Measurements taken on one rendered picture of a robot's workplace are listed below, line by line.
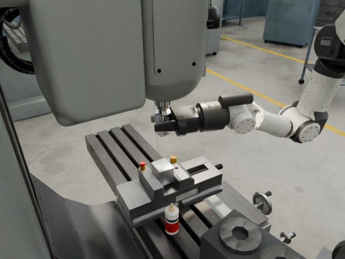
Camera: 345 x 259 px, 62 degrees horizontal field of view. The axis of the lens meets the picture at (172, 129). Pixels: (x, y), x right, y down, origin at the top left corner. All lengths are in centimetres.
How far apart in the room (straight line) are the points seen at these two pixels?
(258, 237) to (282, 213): 169
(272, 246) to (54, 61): 55
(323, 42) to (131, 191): 73
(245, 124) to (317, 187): 191
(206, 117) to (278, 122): 26
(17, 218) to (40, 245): 10
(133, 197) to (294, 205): 172
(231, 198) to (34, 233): 88
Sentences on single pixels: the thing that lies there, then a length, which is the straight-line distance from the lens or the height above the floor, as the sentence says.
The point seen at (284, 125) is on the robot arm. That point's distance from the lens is 99.
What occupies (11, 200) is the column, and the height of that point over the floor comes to 127.
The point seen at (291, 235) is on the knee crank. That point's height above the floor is 51.
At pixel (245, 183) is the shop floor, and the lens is 252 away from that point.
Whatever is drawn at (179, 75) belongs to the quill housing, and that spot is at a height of 139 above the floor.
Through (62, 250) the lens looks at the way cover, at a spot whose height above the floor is 104.
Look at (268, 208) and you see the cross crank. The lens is 144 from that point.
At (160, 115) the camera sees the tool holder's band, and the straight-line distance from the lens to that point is 79.
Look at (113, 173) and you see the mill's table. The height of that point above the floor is 92.
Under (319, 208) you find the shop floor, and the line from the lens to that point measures 251.
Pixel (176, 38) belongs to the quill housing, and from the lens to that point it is 64.
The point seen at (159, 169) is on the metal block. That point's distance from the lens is 90.
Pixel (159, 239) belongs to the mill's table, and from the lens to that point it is 90.
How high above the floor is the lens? 162
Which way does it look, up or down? 31 degrees down
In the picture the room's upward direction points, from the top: straight up
